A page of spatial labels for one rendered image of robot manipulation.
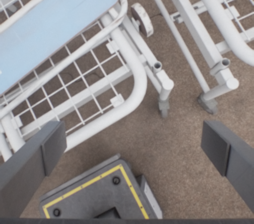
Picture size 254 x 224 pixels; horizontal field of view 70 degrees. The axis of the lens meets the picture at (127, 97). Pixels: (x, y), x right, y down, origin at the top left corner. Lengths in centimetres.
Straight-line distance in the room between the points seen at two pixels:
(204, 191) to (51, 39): 104
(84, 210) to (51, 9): 82
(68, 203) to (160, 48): 96
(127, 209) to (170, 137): 44
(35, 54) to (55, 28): 12
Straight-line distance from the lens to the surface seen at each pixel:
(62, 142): 17
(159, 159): 110
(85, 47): 65
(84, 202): 91
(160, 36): 121
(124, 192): 86
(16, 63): 75
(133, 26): 73
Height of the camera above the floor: 108
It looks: 78 degrees down
